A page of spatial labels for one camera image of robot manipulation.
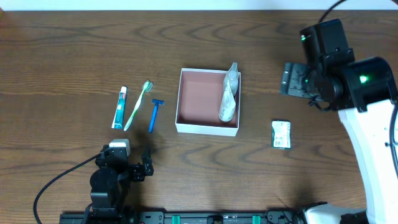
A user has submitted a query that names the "blue disposable razor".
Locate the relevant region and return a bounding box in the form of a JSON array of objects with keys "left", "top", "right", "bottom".
[{"left": 148, "top": 99, "right": 164, "bottom": 133}]

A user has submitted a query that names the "white box pink interior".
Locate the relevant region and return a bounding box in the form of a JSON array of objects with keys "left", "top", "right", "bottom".
[{"left": 175, "top": 68, "right": 241, "bottom": 137}]

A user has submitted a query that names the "white tube gold cap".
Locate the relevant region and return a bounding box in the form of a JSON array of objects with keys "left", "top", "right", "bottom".
[{"left": 219, "top": 80, "right": 236, "bottom": 123}]

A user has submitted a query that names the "blue liquid clear bottle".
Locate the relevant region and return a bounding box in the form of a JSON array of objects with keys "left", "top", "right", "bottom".
[{"left": 224, "top": 62, "right": 239, "bottom": 96}]

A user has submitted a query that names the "teal toothpaste tube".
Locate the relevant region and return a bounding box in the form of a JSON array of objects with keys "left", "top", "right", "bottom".
[{"left": 111, "top": 86, "right": 127, "bottom": 129}]

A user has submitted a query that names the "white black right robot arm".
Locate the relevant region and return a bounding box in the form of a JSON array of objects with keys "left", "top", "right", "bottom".
[{"left": 280, "top": 57, "right": 397, "bottom": 223}]

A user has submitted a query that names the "green white toothbrush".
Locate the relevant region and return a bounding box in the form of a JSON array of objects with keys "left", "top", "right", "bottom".
[{"left": 124, "top": 80, "right": 154, "bottom": 131}]

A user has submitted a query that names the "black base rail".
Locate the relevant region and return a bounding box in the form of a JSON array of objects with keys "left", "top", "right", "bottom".
[{"left": 59, "top": 210, "right": 306, "bottom": 224}]

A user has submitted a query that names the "green white soap bar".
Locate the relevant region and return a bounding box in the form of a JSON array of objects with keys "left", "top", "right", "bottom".
[{"left": 271, "top": 120, "right": 291, "bottom": 149}]

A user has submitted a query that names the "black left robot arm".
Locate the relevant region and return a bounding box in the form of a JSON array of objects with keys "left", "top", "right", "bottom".
[{"left": 90, "top": 145, "right": 154, "bottom": 218}]

